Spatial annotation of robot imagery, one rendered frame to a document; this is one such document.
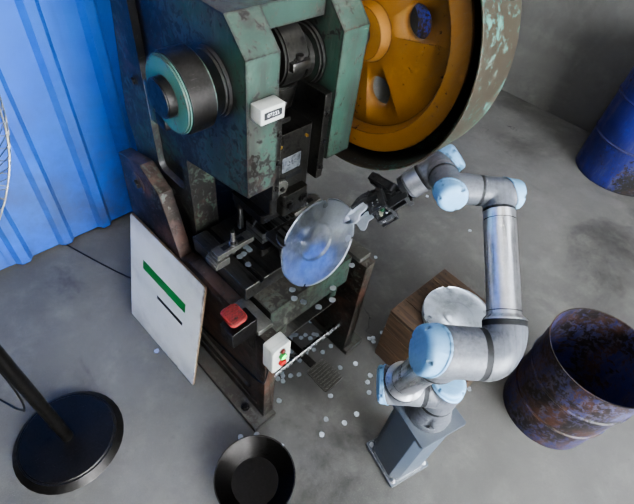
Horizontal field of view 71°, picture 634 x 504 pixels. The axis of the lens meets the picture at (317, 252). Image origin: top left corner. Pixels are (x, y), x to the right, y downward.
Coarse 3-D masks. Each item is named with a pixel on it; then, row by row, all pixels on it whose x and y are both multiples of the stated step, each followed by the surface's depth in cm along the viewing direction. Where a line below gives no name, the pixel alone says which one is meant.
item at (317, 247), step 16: (320, 208) 140; (336, 208) 135; (304, 224) 142; (320, 224) 136; (336, 224) 132; (352, 224) 128; (288, 240) 145; (304, 240) 138; (320, 240) 133; (336, 240) 129; (288, 256) 141; (304, 256) 135; (320, 256) 131; (336, 256) 127; (288, 272) 138; (304, 272) 133; (320, 272) 128
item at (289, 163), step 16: (288, 112) 125; (288, 128) 123; (304, 128) 125; (288, 144) 124; (304, 144) 129; (288, 160) 128; (304, 160) 134; (288, 176) 133; (304, 176) 139; (288, 192) 135; (304, 192) 139; (272, 208) 137; (288, 208) 136
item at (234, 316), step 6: (228, 306) 131; (234, 306) 131; (222, 312) 129; (228, 312) 129; (234, 312) 129; (240, 312) 130; (222, 318) 129; (228, 318) 128; (234, 318) 128; (240, 318) 128; (246, 318) 129; (228, 324) 127; (234, 324) 127; (240, 324) 128
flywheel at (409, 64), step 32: (384, 0) 124; (416, 0) 118; (448, 0) 108; (384, 32) 127; (416, 32) 137; (448, 32) 115; (480, 32) 110; (384, 64) 134; (416, 64) 127; (448, 64) 116; (416, 96) 132; (448, 96) 120; (352, 128) 152; (384, 128) 145; (416, 128) 133
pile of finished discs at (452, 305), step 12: (444, 288) 194; (456, 288) 194; (432, 300) 188; (444, 300) 189; (456, 300) 190; (468, 300) 190; (480, 300) 191; (432, 312) 184; (444, 312) 184; (456, 312) 185; (468, 312) 185; (480, 312) 187; (456, 324) 181; (468, 324) 181; (480, 324) 183
